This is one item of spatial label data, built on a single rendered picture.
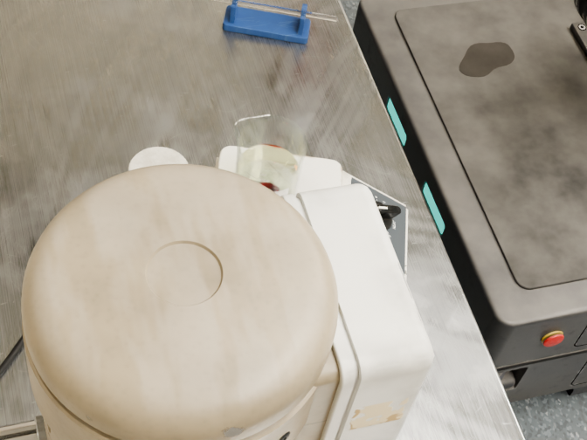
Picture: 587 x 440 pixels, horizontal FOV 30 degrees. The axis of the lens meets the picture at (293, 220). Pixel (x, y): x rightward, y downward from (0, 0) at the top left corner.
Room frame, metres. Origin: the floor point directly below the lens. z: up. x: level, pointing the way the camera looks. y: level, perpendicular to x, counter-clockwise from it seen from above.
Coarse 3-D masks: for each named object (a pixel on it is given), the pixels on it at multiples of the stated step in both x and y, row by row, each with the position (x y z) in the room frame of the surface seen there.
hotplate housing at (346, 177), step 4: (216, 160) 0.67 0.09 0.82; (216, 164) 0.66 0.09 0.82; (344, 172) 0.69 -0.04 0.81; (344, 176) 0.68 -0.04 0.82; (348, 176) 0.68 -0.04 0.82; (352, 176) 0.68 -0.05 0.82; (344, 180) 0.67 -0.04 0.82; (348, 180) 0.68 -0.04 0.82; (360, 180) 0.68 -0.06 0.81; (344, 184) 0.67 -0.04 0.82; (348, 184) 0.67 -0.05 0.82; (368, 184) 0.69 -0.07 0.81; (372, 188) 0.68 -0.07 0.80; (380, 192) 0.68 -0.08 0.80; (388, 196) 0.69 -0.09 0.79; (396, 200) 0.69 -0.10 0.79; (404, 204) 0.69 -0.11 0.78; (404, 272) 0.61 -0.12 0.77; (404, 276) 0.61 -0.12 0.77
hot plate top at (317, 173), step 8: (224, 152) 0.66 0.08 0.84; (232, 152) 0.66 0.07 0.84; (224, 160) 0.65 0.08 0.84; (232, 160) 0.65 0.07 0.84; (304, 160) 0.67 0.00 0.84; (312, 160) 0.67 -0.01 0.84; (320, 160) 0.68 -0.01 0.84; (328, 160) 0.68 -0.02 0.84; (224, 168) 0.64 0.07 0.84; (232, 168) 0.64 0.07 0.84; (304, 168) 0.66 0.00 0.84; (312, 168) 0.66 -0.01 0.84; (320, 168) 0.67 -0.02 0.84; (328, 168) 0.67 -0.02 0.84; (336, 168) 0.67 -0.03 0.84; (304, 176) 0.65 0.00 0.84; (312, 176) 0.65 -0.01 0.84; (320, 176) 0.66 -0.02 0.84; (328, 176) 0.66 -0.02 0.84; (336, 176) 0.66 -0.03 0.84; (304, 184) 0.64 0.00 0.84; (312, 184) 0.64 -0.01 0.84; (320, 184) 0.65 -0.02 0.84; (328, 184) 0.65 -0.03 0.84; (336, 184) 0.65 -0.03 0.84
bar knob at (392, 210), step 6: (378, 204) 0.65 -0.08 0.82; (384, 204) 0.66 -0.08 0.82; (384, 210) 0.65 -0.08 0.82; (390, 210) 0.65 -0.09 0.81; (396, 210) 0.66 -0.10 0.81; (384, 216) 0.65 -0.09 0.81; (390, 216) 0.65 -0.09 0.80; (396, 216) 0.66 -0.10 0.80; (384, 222) 0.65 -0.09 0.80; (390, 222) 0.65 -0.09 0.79
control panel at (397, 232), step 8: (376, 192) 0.68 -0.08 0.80; (376, 200) 0.67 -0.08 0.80; (384, 200) 0.68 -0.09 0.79; (392, 200) 0.68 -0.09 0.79; (400, 208) 0.68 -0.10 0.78; (400, 216) 0.67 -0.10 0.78; (392, 224) 0.65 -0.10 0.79; (400, 224) 0.66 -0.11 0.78; (392, 232) 0.65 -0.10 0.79; (400, 232) 0.65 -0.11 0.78; (392, 240) 0.64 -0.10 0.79; (400, 240) 0.64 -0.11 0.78; (400, 248) 0.63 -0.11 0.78; (400, 256) 0.62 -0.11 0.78; (400, 264) 0.61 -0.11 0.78
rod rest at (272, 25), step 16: (224, 16) 0.92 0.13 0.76; (240, 16) 0.93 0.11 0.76; (256, 16) 0.93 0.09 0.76; (272, 16) 0.94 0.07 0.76; (288, 16) 0.94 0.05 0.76; (240, 32) 0.91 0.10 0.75; (256, 32) 0.91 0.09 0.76; (272, 32) 0.91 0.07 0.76; (288, 32) 0.92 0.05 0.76; (304, 32) 0.92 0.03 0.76
